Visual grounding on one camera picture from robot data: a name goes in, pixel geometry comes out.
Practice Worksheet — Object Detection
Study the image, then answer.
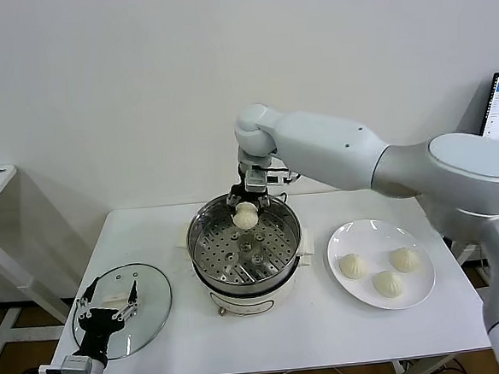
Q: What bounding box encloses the white side table with laptop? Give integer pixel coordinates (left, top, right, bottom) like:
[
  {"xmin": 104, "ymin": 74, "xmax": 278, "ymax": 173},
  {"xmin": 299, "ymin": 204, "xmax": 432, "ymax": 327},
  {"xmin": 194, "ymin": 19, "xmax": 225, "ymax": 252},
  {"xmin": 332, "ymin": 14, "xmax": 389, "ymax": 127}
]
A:
[{"xmin": 449, "ymin": 238, "xmax": 493, "ymax": 288}]

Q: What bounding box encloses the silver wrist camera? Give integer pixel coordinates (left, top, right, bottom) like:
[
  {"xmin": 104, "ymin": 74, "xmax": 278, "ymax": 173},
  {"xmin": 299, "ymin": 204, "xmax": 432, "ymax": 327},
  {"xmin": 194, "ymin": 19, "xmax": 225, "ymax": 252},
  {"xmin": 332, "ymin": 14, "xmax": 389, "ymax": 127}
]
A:
[
  {"xmin": 245, "ymin": 162, "xmax": 300, "ymax": 195},
  {"xmin": 37, "ymin": 354, "xmax": 95, "ymax": 374}
]

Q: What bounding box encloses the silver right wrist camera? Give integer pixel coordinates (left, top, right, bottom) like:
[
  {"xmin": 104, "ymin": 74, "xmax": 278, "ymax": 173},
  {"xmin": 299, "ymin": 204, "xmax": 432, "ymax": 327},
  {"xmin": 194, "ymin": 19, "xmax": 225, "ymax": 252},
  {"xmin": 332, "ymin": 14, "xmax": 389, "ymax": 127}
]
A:
[{"xmin": 245, "ymin": 162, "xmax": 300, "ymax": 195}]

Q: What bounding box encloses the round glass pot lid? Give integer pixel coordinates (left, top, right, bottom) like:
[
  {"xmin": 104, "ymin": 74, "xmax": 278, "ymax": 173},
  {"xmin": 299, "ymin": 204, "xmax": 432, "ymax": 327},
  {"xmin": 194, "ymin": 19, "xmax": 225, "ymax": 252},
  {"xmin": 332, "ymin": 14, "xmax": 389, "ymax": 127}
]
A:
[{"xmin": 68, "ymin": 260, "xmax": 178, "ymax": 364}]

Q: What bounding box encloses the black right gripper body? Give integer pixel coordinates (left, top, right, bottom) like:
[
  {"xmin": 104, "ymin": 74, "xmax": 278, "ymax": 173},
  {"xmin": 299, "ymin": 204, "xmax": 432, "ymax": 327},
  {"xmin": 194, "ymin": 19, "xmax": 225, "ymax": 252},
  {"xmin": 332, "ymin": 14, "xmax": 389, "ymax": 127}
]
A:
[{"xmin": 232, "ymin": 162, "xmax": 261, "ymax": 201}]

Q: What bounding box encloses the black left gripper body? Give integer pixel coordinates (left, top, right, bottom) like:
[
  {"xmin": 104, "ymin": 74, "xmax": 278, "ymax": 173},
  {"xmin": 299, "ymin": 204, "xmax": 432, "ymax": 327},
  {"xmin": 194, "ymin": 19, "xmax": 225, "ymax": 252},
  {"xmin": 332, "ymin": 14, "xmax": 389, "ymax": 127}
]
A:
[{"xmin": 70, "ymin": 306, "xmax": 127, "ymax": 365}]

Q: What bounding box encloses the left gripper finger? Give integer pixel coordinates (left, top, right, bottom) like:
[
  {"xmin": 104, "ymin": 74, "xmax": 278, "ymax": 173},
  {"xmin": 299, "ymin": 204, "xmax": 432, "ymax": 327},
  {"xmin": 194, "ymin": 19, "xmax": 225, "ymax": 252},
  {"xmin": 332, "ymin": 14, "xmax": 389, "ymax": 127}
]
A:
[
  {"xmin": 73, "ymin": 274, "xmax": 104, "ymax": 322},
  {"xmin": 109, "ymin": 279, "xmax": 144, "ymax": 324}
]

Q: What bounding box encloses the white round plate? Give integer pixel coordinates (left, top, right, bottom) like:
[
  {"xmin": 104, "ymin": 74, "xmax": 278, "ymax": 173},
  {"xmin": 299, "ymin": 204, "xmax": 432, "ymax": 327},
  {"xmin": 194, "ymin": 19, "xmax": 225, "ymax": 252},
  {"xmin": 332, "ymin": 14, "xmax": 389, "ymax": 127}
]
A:
[{"xmin": 324, "ymin": 214, "xmax": 438, "ymax": 316}]

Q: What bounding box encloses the white steamed baozi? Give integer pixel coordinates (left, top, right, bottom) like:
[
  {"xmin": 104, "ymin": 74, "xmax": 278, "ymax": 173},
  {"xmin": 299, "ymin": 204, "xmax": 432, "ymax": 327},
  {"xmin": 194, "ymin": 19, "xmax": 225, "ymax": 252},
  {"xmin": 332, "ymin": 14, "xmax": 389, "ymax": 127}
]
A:
[
  {"xmin": 232, "ymin": 201, "xmax": 261, "ymax": 231},
  {"xmin": 388, "ymin": 245, "xmax": 422, "ymax": 275},
  {"xmin": 338, "ymin": 253, "xmax": 370, "ymax": 283},
  {"xmin": 371, "ymin": 269, "xmax": 406, "ymax": 301}
]

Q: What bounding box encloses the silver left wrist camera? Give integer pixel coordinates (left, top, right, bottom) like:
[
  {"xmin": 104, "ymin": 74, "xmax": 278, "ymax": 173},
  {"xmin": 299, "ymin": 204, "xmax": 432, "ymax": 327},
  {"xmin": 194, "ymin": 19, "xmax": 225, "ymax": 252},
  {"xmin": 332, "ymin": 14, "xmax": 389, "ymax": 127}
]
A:
[{"xmin": 37, "ymin": 354, "xmax": 95, "ymax": 374}]

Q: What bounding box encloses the perforated steel steamer basket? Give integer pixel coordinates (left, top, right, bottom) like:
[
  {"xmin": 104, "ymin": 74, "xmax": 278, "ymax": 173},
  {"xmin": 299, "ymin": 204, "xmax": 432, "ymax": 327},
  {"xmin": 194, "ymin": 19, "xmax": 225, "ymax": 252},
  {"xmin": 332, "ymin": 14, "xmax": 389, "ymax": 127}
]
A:
[{"xmin": 184, "ymin": 186, "xmax": 305, "ymax": 289}]

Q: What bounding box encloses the stainless steel steamer pot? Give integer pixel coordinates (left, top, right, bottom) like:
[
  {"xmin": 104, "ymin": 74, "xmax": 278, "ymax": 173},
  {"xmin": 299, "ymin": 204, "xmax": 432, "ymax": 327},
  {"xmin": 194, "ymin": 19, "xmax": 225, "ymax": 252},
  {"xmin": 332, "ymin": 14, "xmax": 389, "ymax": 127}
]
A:
[{"xmin": 173, "ymin": 214, "xmax": 320, "ymax": 322}]

